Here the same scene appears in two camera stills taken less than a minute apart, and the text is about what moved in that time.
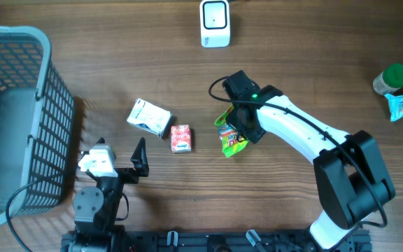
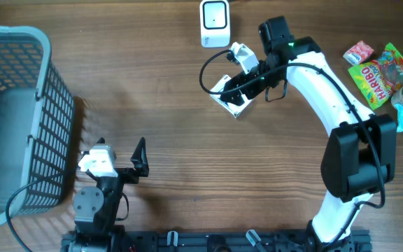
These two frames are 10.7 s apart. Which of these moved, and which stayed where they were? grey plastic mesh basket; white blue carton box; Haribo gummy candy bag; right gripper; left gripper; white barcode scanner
Moved: right gripper; white blue carton box; Haribo gummy candy bag
Stayed: grey plastic mesh basket; white barcode scanner; left gripper
